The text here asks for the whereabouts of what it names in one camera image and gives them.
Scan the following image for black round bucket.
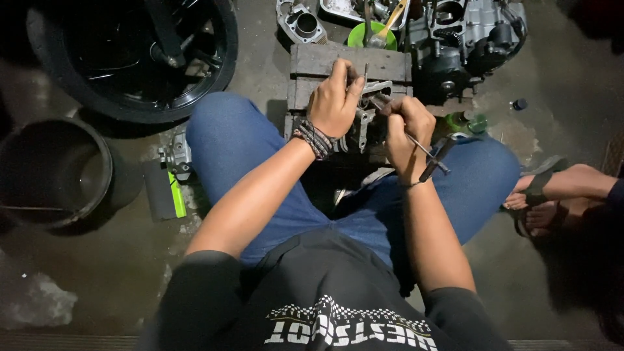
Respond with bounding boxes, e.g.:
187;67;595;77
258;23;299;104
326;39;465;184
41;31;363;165
0;117;114;230

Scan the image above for wooden-handled paintbrush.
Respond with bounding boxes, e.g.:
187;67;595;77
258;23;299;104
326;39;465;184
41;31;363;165
367;0;409;50

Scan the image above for person's black printed shirt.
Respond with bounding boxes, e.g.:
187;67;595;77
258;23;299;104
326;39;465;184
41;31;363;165
138;228;514;351

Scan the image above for person's blue jeans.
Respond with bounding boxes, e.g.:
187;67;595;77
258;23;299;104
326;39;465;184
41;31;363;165
185;91;522;270

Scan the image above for person's left hand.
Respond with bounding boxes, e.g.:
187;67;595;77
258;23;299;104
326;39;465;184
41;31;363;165
306;58;366;140

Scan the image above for metal T-handle tool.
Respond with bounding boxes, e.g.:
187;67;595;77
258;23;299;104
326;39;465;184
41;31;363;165
370;94;457;184

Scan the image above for braided wrist bracelets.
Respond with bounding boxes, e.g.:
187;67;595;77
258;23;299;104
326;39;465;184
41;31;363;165
291;118;338;161

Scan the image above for black and green box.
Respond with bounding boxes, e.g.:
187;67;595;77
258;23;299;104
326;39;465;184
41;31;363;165
142;160;188;223

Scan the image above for grey motorcycle engine crankcase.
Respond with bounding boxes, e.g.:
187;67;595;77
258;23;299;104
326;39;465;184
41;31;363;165
406;0;530;106

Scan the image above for worn wooden crate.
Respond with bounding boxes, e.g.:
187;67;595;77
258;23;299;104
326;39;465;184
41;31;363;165
284;42;414;165

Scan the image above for green plastic bowl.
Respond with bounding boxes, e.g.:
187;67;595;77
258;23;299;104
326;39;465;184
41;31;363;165
346;21;399;51

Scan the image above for metal parts tray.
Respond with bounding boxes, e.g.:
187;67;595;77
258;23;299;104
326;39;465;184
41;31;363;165
319;0;410;31

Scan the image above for green glass bottle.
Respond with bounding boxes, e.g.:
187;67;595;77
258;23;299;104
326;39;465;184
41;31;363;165
446;110;488;137

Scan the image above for silver engine cylinder head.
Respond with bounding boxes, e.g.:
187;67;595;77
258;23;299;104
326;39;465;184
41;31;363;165
336;80;396;155

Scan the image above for black motorcycle wheel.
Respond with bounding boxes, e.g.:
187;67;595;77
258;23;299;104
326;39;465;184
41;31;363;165
26;0;240;125

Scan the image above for black sandal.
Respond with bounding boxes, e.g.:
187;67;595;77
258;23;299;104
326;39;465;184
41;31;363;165
521;155;569;207

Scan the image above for small silver engine part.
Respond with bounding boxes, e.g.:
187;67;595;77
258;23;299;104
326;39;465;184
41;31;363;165
156;132;194;182

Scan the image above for person's right hand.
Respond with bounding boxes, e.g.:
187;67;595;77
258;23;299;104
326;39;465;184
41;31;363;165
380;96;437;186

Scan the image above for silver engine cylinder block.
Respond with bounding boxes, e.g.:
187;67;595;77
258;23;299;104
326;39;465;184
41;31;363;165
275;0;329;46

